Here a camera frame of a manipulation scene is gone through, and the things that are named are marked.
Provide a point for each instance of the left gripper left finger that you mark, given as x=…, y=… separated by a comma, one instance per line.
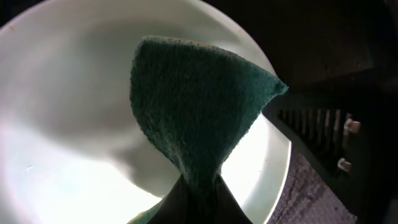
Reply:
x=175, y=207

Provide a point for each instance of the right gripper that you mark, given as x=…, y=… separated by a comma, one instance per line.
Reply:
x=346, y=127

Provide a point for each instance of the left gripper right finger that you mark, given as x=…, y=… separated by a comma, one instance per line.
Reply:
x=227, y=209

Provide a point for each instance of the green sponge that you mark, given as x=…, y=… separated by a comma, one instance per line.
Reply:
x=194, y=103

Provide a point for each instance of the light green plate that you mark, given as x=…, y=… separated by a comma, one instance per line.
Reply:
x=71, y=150

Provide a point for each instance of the round black tray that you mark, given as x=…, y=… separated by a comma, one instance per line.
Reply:
x=309, y=41

